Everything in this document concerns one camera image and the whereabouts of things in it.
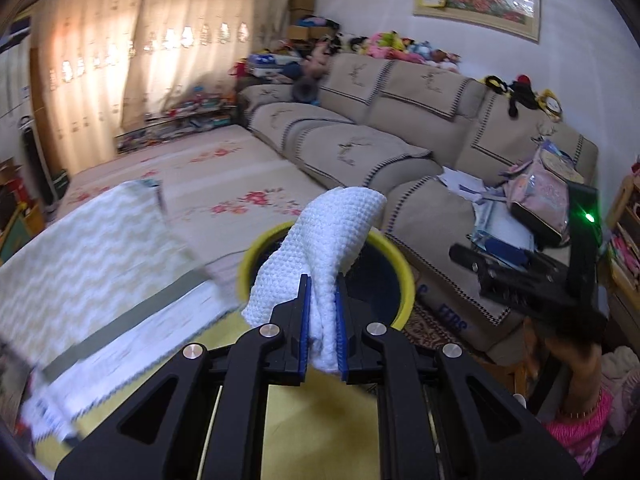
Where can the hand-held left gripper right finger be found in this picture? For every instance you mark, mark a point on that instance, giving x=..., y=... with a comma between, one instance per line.
x=341, y=330

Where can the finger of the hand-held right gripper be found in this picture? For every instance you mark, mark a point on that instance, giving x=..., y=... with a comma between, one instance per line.
x=507, y=252
x=472, y=260

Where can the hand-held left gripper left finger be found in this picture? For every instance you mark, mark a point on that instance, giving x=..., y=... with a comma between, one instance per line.
x=303, y=330

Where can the black bin with yellow rim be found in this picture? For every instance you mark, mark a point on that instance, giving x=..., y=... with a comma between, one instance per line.
x=405, y=290

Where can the white knitted cloth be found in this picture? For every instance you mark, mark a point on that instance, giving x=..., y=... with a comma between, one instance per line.
x=325, y=230

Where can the person's right forearm pink sleeve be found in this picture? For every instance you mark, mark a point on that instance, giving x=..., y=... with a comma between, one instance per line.
x=580, y=435

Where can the person's right hand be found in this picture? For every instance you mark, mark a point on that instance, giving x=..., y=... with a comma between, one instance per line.
x=575, y=370

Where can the loose papers on sofa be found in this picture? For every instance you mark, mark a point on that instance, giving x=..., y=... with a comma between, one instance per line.
x=495, y=220

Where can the wooden shelf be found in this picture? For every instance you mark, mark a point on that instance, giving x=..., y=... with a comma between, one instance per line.
x=625, y=250

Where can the pink transparent bag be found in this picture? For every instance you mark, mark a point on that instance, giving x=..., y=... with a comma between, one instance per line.
x=540, y=185

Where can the yellow plush toy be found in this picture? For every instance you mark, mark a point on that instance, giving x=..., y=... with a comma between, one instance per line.
x=550, y=105

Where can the black plush toy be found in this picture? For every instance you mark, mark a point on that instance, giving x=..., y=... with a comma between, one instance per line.
x=517, y=95

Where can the beige sofa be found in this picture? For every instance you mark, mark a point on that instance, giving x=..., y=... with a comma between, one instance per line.
x=350, y=150

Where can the floral beige rug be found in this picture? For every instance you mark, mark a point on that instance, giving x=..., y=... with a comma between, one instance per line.
x=225, y=170

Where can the pile of plush toys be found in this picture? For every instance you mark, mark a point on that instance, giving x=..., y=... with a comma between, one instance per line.
x=395, y=42

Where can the grey round cushion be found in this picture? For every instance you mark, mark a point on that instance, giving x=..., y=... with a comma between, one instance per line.
x=305, y=91

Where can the low glass shelf with toys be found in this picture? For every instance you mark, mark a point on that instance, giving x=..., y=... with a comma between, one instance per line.
x=175, y=122

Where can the small green box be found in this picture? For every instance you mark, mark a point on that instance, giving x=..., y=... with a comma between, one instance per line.
x=60, y=185

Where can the stacked cardboard boxes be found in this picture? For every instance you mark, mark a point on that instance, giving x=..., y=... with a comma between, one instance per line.
x=301, y=15

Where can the cream embroidered curtains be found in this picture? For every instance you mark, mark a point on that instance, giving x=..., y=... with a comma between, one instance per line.
x=150, y=60

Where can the black and white tower fan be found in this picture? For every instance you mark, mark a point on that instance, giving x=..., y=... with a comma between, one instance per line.
x=35, y=160

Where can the cardboard boxes on cabinet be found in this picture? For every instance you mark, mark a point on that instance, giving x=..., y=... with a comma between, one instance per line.
x=14, y=187

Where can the white standing air conditioner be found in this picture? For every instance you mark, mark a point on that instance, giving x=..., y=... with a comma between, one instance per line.
x=12, y=85

